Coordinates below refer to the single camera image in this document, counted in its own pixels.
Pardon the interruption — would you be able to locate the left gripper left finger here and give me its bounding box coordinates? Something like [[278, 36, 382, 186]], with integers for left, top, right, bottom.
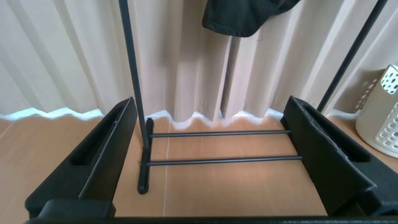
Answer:
[[24, 96, 138, 218]]

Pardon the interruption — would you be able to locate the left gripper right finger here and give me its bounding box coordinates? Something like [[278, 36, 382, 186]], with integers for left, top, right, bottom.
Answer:
[[283, 95, 398, 218]]

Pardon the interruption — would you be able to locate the black garment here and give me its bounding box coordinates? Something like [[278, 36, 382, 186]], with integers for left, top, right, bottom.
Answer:
[[201, 0, 302, 39]]

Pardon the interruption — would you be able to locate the white laundry basket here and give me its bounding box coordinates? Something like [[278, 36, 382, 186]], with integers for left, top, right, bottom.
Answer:
[[354, 63, 398, 159]]

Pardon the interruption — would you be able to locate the black clothes rack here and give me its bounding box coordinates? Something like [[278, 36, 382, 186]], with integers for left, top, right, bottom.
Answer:
[[118, 0, 389, 195]]

